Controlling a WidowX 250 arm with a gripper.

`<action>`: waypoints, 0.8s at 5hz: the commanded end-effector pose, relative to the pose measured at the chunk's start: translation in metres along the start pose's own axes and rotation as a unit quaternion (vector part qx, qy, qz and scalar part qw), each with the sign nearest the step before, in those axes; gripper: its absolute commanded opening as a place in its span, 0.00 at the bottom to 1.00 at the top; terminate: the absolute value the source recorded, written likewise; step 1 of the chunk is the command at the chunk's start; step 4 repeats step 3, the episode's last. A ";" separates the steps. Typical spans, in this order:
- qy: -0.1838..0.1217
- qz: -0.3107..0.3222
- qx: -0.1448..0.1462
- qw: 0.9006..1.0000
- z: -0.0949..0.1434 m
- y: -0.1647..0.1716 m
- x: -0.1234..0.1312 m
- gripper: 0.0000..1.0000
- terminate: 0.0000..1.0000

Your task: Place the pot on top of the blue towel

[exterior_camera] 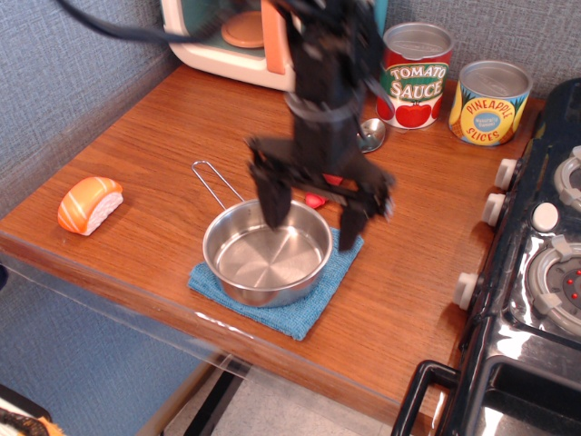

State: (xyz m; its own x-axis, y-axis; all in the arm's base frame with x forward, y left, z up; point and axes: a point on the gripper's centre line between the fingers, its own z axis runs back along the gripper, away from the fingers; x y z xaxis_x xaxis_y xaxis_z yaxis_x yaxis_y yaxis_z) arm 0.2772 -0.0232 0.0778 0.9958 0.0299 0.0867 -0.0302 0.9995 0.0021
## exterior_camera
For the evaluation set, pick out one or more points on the grey stove knob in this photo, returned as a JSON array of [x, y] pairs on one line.
[[505, 173], [464, 289], [493, 208]]

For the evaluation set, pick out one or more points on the grey stove knob bottom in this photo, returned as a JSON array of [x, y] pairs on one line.
[[464, 289]]

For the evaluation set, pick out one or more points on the small steel pot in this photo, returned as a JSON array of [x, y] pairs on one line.
[[254, 264]]

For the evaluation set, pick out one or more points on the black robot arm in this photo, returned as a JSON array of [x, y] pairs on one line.
[[336, 51]]

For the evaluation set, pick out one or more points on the red handled metal spoon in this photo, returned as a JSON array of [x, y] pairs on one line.
[[371, 136]]

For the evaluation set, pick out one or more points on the blue folded towel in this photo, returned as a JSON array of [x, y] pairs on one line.
[[296, 319]]

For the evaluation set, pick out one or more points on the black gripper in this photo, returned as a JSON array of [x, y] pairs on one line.
[[321, 157]]

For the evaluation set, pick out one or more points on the teal toy microwave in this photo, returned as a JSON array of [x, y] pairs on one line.
[[255, 51]]

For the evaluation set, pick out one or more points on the pineapple slices can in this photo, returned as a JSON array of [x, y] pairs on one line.
[[489, 102]]

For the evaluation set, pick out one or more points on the black toy stove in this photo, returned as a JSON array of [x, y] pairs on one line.
[[519, 372]]

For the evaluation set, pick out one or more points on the orange fuzzy object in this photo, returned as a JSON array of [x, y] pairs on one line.
[[30, 426]]

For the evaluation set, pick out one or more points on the tomato sauce can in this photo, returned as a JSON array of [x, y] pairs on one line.
[[415, 71]]

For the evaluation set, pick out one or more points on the toy salmon sushi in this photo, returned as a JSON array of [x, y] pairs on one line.
[[88, 204]]

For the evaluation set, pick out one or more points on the grey stove knob middle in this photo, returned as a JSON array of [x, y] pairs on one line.
[[493, 208]]

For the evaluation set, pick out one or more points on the grey stove knob top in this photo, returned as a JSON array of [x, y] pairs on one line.
[[505, 173]]

